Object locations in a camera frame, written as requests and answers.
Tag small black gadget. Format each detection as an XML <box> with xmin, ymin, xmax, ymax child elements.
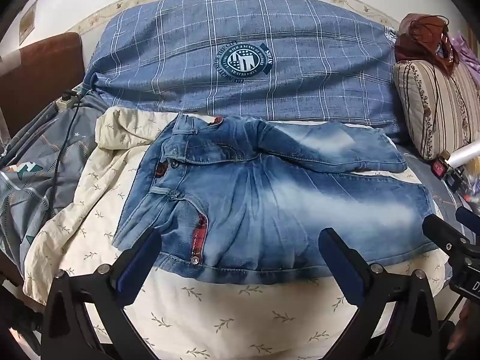
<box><xmin>445</xmin><ymin>168</ymin><xmax>470</xmax><ymax>196</ymax></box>

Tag purple cloth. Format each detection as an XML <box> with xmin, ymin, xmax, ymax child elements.
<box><xmin>448</xmin><ymin>34</ymin><xmax>480</xmax><ymax>79</ymax></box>

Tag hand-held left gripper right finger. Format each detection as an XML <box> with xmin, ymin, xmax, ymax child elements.
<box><xmin>318</xmin><ymin>227</ymin><xmax>445</xmax><ymax>360</ymax></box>

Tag beige wall plate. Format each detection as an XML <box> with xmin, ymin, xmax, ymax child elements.
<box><xmin>19</xmin><ymin>4</ymin><xmax>37</xmax><ymax>43</ymax></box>

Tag thin dark cord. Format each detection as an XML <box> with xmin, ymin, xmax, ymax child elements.
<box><xmin>409</xmin><ymin>15</ymin><xmax>451</xmax><ymax>136</ymax></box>

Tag cream leaf-print blanket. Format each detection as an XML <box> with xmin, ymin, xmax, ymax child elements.
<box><xmin>22</xmin><ymin>107</ymin><xmax>456</xmax><ymax>360</ymax></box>

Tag brown headboard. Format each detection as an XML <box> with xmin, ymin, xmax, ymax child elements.
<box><xmin>0</xmin><ymin>32</ymin><xmax>87</xmax><ymax>139</ymax></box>

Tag white power strip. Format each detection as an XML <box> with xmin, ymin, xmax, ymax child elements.
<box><xmin>55</xmin><ymin>84</ymin><xmax>85</xmax><ymax>111</ymax></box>

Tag blue plaid pillow with emblem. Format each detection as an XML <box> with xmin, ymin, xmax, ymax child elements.
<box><xmin>80</xmin><ymin>0</ymin><xmax>404</xmax><ymax>139</ymax></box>

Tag blue denim pants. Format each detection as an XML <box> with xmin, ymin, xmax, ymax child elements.
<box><xmin>112</xmin><ymin>112</ymin><xmax>439</xmax><ymax>285</ymax></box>

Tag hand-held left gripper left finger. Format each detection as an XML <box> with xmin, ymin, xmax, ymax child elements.
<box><xmin>40</xmin><ymin>228</ymin><xmax>163</xmax><ymax>360</ymax></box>

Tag striped beige pillow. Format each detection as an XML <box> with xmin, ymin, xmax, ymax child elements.
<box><xmin>392</xmin><ymin>59</ymin><xmax>480</xmax><ymax>161</ymax></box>

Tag grey printed quilt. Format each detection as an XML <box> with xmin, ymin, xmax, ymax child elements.
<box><xmin>0</xmin><ymin>94</ymin><xmax>109</xmax><ymax>263</ymax></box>

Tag person's right hand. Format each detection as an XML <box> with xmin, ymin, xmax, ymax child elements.
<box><xmin>448</xmin><ymin>302</ymin><xmax>474</xmax><ymax>353</ymax></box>

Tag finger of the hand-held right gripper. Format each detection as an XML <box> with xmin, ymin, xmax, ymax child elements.
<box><xmin>422</xmin><ymin>214</ymin><xmax>474</xmax><ymax>258</ymax></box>
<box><xmin>455</xmin><ymin>206</ymin><xmax>480</xmax><ymax>247</ymax></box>

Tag white plastic roll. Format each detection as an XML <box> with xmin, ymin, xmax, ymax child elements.
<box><xmin>448</xmin><ymin>146</ymin><xmax>480</xmax><ymax>167</ymax></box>

